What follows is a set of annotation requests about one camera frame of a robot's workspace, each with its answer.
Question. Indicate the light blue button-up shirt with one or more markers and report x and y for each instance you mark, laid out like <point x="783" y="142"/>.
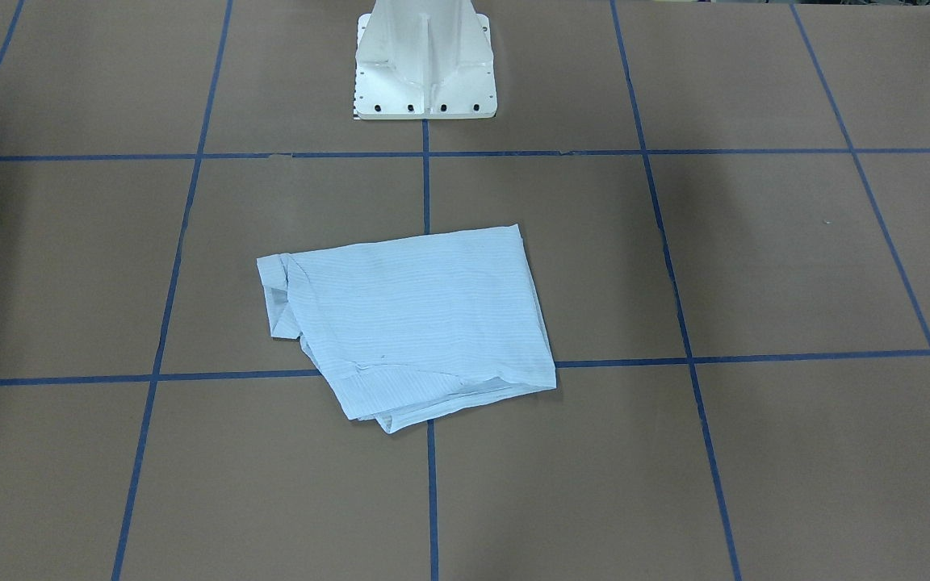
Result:
<point x="411" y="330"/>

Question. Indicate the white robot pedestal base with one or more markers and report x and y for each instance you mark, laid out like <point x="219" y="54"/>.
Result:
<point x="424" y="60"/>

